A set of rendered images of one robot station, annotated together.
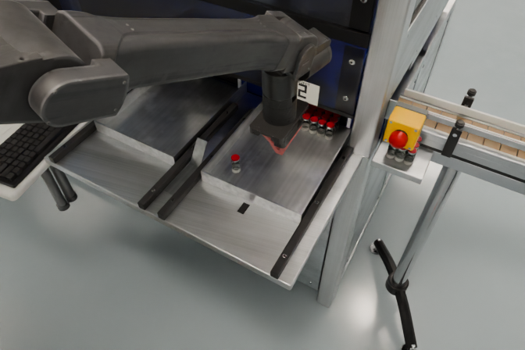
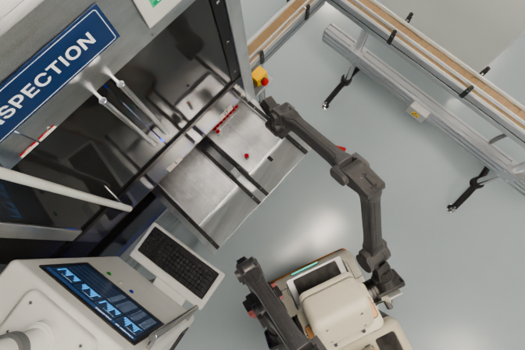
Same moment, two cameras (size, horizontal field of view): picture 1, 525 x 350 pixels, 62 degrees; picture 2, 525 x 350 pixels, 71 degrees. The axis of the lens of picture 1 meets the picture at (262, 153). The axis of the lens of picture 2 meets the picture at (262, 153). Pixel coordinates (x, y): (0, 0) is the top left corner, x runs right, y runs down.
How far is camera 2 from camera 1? 118 cm
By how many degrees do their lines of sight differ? 40
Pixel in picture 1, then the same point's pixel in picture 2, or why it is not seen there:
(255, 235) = (285, 156)
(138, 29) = (335, 149)
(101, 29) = (342, 155)
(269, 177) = (255, 143)
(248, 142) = (230, 148)
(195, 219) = (271, 180)
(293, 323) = not seen: hidden behind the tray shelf
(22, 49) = (362, 167)
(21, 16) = (350, 168)
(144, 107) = (187, 198)
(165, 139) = (216, 189)
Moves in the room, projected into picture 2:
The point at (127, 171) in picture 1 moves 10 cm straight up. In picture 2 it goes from (234, 209) to (232, 207)
